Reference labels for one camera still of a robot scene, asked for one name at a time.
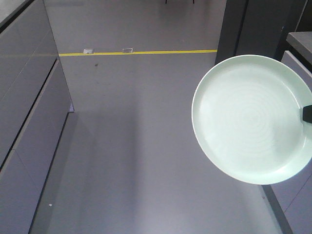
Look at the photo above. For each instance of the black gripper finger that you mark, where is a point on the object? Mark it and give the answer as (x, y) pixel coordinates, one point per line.
(307, 114)

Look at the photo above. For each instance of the mint green round plate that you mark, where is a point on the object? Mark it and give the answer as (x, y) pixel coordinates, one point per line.
(247, 116)

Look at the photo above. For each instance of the dark kitchen counter unit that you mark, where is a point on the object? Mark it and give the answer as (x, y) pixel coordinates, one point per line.
(291, 200)

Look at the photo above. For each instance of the dark grey cabinet column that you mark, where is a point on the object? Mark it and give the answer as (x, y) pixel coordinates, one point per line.
(259, 27)

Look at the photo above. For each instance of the grey cabinet with drawers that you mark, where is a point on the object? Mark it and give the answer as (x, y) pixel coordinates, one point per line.
(34, 103)

